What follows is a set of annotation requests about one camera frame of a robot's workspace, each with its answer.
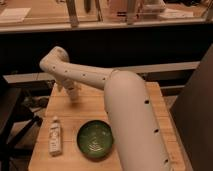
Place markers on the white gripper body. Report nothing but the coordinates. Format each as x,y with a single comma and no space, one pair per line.
68,84

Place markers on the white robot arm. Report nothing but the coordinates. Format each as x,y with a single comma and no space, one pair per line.
134,125

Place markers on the green ceramic bowl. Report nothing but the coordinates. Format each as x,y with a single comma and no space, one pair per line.
95,139

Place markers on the white plastic bottle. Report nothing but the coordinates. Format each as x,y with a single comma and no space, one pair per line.
55,137

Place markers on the white paper sheet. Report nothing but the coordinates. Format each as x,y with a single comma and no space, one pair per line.
13,15

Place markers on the dark panel at right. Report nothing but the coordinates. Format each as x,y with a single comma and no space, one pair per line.
192,113

